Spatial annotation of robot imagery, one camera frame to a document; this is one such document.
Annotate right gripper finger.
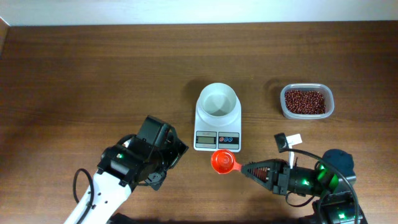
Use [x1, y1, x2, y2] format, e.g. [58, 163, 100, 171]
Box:
[241, 159, 288, 174]
[242, 169, 279, 190]

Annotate orange measuring scoop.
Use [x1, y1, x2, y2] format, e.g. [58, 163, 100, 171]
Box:
[211, 149, 242, 174]

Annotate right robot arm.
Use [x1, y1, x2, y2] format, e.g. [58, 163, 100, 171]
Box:
[241, 148, 368, 224]

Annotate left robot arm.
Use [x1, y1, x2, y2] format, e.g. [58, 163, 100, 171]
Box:
[66, 116, 188, 223]

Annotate white digital kitchen scale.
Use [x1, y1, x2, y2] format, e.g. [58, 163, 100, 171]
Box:
[193, 97, 243, 152]

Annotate white round bowl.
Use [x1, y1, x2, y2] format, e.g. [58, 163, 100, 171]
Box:
[198, 83, 238, 117]

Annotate red beans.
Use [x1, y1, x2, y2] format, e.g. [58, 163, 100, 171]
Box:
[284, 90, 326, 114]

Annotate clear plastic container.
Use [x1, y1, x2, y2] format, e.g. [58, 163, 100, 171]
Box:
[280, 83, 335, 119]

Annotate right black cable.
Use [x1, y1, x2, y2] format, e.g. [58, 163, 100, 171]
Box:
[284, 148, 361, 224]

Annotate black cable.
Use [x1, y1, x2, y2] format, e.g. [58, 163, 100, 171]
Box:
[284, 148, 361, 224]
[72, 168, 96, 224]

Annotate left black cable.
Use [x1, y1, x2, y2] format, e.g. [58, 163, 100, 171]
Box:
[72, 168, 96, 224]

